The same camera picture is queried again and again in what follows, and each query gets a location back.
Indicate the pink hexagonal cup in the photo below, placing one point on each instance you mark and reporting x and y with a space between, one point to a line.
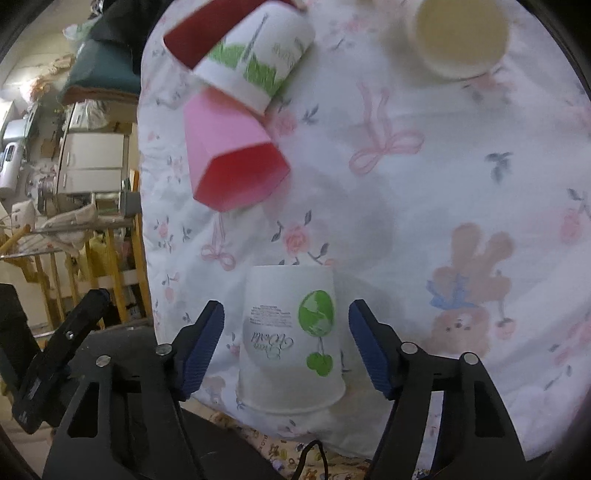
231 157

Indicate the white floral printed bedsheet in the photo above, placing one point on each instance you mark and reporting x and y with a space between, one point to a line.
415 184

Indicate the white cup with green grass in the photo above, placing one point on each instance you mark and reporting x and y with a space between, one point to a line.
258 55

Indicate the black cloth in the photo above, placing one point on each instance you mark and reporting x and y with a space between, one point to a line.
120 21

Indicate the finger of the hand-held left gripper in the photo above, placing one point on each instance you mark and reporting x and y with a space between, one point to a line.
55 357

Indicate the white drawer cabinet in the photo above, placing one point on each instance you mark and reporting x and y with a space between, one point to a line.
92 157

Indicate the white cup with green balloon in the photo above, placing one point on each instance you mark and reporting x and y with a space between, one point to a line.
288 341

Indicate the yellow wooden rack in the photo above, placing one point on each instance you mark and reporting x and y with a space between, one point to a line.
115 263

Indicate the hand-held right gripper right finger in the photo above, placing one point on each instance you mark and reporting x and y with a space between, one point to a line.
370 353

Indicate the dark red cup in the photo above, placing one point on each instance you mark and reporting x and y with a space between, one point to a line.
198 39

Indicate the cartoon printed cloth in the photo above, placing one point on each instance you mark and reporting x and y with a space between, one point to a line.
277 454

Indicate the teal cushion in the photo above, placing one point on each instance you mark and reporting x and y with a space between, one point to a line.
99 64

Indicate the cream paper cup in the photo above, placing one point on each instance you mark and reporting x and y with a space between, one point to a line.
457 37

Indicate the grey appliance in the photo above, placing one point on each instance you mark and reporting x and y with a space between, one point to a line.
11 159

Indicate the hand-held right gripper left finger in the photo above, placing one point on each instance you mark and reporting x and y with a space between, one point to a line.
202 353

